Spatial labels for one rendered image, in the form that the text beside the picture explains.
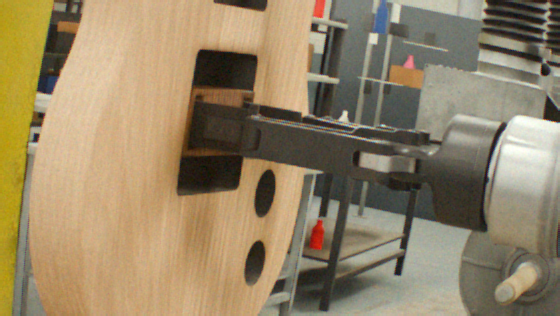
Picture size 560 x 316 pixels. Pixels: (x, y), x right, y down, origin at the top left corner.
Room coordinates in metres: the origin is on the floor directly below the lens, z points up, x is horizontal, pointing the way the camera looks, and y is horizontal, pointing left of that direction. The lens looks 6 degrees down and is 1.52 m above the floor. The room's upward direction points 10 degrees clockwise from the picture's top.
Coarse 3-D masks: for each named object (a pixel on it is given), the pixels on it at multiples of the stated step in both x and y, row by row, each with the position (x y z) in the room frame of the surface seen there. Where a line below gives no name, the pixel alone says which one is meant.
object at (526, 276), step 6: (522, 270) 1.64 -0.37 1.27; (528, 270) 1.65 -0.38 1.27; (534, 270) 1.68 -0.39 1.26; (510, 276) 1.58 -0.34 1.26; (516, 276) 1.57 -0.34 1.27; (522, 276) 1.59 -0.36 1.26; (528, 276) 1.62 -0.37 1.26; (534, 276) 1.66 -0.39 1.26; (504, 282) 1.52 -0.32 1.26; (510, 282) 1.52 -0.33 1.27; (516, 282) 1.54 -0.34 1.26; (522, 282) 1.57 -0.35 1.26; (528, 282) 1.61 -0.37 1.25; (516, 288) 1.52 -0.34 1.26; (522, 288) 1.56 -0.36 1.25; (516, 294) 1.52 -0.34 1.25; (510, 300) 1.51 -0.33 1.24
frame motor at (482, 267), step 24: (480, 240) 1.76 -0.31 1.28; (480, 264) 1.75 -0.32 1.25; (504, 264) 1.73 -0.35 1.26; (552, 264) 1.69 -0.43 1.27; (480, 288) 1.75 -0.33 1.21; (552, 288) 1.69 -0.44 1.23; (480, 312) 1.75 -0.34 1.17; (504, 312) 1.73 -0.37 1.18; (528, 312) 1.71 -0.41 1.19; (552, 312) 1.70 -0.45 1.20
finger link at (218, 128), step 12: (204, 120) 0.80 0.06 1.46; (216, 120) 0.80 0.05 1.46; (228, 120) 0.80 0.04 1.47; (204, 132) 0.80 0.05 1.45; (216, 132) 0.80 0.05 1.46; (228, 132) 0.79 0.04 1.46; (240, 132) 0.79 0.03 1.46; (252, 132) 0.77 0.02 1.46; (240, 144) 0.79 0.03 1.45; (252, 144) 0.77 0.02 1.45
